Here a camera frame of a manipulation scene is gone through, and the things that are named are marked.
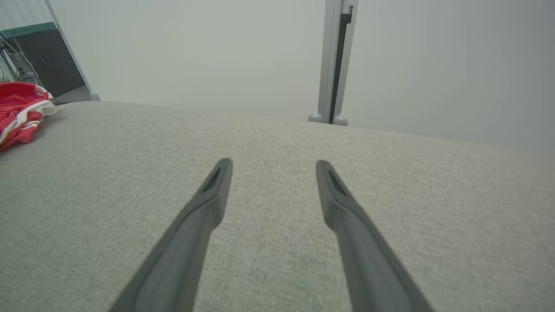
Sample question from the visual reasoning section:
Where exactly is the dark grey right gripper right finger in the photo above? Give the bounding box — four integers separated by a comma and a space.
315, 159, 435, 312

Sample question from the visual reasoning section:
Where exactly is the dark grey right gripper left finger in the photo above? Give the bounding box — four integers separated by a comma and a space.
108, 158, 234, 312

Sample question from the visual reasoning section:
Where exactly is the red white jersey shirt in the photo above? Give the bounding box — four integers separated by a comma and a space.
0, 81, 57, 153

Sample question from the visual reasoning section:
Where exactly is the dark cabinet with green top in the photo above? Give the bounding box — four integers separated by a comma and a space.
0, 22, 86, 98

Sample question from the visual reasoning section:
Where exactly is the grey metal partition post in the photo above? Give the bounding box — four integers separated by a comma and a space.
43, 0, 101, 101
308, 0, 359, 127

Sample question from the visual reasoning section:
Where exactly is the bundle of thin cables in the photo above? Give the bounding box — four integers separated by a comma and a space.
0, 37, 40, 85

